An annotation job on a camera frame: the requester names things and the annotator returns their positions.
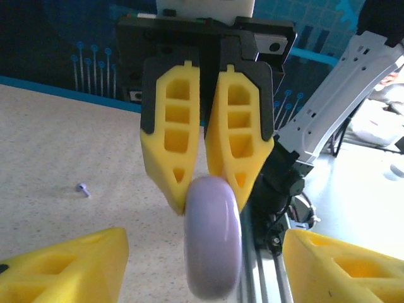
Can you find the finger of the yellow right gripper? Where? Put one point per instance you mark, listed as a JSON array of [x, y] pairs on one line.
[[158, 158], [221, 148]]

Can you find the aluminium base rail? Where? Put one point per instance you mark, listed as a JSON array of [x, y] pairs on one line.
[[262, 277]]

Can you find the person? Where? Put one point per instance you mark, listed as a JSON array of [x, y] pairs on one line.
[[391, 79]]

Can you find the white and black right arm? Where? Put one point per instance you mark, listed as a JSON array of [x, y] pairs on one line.
[[331, 104]]

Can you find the lavender earbud charging case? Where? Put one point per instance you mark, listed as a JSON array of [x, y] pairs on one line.
[[211, 236]]

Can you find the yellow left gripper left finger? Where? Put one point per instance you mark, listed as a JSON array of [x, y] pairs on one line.
[[63, 271]]

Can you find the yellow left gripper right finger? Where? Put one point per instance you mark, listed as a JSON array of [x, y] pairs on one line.
[[347, 271]]

